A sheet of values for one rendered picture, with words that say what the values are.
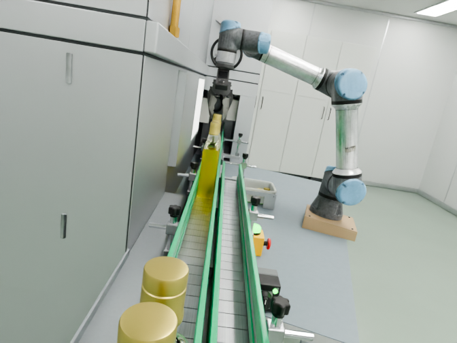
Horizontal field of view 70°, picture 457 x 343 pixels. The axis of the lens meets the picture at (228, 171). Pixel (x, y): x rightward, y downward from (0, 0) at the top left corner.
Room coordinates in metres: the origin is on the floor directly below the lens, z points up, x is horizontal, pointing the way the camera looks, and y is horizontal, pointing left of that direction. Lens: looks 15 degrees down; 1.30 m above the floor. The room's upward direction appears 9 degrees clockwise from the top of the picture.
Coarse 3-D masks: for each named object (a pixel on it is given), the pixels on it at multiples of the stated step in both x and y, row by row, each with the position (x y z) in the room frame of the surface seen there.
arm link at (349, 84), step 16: (336, 80) 1.30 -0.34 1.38; (352, 80) 1.28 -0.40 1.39; (336, 96) 1.31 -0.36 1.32; (352, 96) 1.27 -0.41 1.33; (336, 112) 1.34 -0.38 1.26; (352, 112) 1.30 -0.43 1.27; (336, 128) 1.34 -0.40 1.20; (352, 128) 1.30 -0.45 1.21; (336, 144) 1.34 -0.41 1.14; (352, 144) 1.30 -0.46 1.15; (336, 160) 1.34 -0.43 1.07; (352, 160) 1.30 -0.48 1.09; (336, 176) 1.31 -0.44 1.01; (352, 176) 1.28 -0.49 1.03; (336, 192) 1.29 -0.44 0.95; (352, 192) 1.27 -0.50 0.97
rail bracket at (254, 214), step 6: (252, 198) 0.87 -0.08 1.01; (258, 198) 0.88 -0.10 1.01; (252, 204) 0.88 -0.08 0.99; (252, 210) 0.88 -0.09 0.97; (252, 216) 0.87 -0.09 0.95; (258, 216) 0.88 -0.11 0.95; (264, 216) 0.88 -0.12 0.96; (270, 216) 0.88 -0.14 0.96; (252, 222) 0.88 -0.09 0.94; (252, 228) 0.88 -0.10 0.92; (252, 234) 0.87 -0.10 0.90
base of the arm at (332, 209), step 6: (318, 192) 1.48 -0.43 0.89; (318, 198) 1.45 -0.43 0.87; (324, 198) 1.42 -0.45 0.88; (330, 198) 1.41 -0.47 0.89; (312, 204) 1.46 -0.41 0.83; (318, 204) 1.44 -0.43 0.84; (324, 204) 1.41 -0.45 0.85; (330, 204) 1.40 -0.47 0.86; (336, 204) 1.41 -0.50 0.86; (342, 204) 1.44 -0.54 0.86; (312, 210) 1.44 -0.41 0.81; (318, 210) 1.41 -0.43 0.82; (324, 210) 1.40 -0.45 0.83; (330, 210) 1.40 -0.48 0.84; (336, 210) 1.40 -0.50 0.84; (342, 210) 1.43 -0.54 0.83; (324, 216) 1.39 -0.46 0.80; (330, 216) 1.39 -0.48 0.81; (336, 216) 1.39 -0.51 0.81; (342, 216) 1.43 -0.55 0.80
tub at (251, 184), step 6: (246, 180) 1.67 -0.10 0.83; (252, 180) 1.68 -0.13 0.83; (258, 180) 1.68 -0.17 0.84; (246, 186) 1.67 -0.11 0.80; (252, 186) 1.67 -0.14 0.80; (258, 186) 1.67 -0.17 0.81; (264, 186) 1.68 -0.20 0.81; (270, 186) 1.66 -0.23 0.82; (264, 192) 1.53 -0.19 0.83; (270, 192) 1.52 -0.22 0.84; (276, 192) 1.54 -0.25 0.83
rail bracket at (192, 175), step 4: (192, 164) 1.15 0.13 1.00; (196, 164) 1.16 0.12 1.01; (192, 168) 1.16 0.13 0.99; (196, 168) 1.16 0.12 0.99; (192, 172) 1.16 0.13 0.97; (184, 176) 1.16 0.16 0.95; (188, 176) 1.15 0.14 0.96; (192, 176) 1.15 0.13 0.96; (192, 180) 1.15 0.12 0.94; (192, 184) 1.16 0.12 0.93; (188, 192) 1.15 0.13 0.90
